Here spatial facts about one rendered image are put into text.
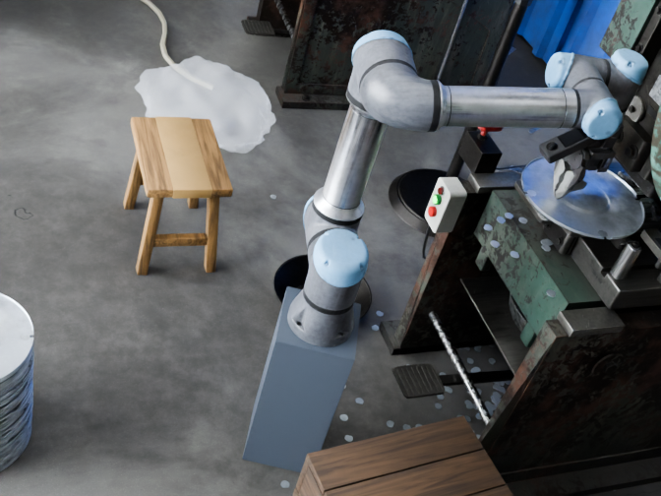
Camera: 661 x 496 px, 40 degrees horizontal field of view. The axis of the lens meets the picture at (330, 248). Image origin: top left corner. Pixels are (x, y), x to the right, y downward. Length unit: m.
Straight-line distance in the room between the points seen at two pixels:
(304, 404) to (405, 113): 0.79
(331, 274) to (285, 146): 1.50
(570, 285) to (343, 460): 0.64
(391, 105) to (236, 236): 1.32
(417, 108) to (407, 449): 0.76
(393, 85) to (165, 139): 1.14
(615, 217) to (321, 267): 0.68
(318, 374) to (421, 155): 1.61
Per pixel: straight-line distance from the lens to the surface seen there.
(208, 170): 2.58
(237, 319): 2.62
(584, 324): 2.03
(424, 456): 2.01
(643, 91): 2.09
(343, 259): 1.87
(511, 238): 2.21
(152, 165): 2.56
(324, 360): 2.00
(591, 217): 2.08
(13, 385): 2.06
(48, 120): 3.26
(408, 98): 1.65
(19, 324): 2.11
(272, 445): 2.26
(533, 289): 2.15
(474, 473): 2.03
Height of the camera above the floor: 1.89
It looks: 40 degrees down
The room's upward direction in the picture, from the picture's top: 17 degrees clockwise
